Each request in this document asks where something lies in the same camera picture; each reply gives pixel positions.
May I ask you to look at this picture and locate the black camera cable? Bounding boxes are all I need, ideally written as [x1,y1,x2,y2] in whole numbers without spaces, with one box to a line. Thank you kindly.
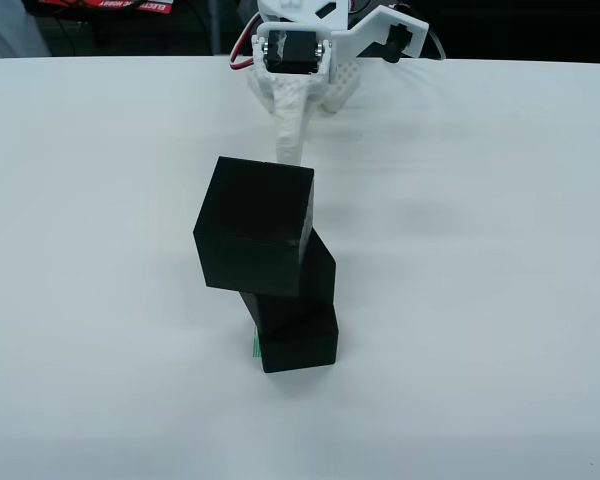
[389,2,446,62]

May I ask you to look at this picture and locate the wrist camera on white bracket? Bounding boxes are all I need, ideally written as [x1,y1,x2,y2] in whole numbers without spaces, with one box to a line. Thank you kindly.
[331,5,429,64]

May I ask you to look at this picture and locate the red printed package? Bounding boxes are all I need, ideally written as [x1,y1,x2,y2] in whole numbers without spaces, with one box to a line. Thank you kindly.
[38,0,174,15]

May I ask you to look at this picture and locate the black cube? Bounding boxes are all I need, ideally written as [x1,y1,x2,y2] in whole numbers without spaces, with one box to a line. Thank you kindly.
[238,227,338,332]
[192,155,315,299]
[261,305,341,375]

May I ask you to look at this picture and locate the red white black servo cable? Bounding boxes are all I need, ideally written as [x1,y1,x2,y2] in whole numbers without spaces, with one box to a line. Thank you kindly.
[227,12,262,72]

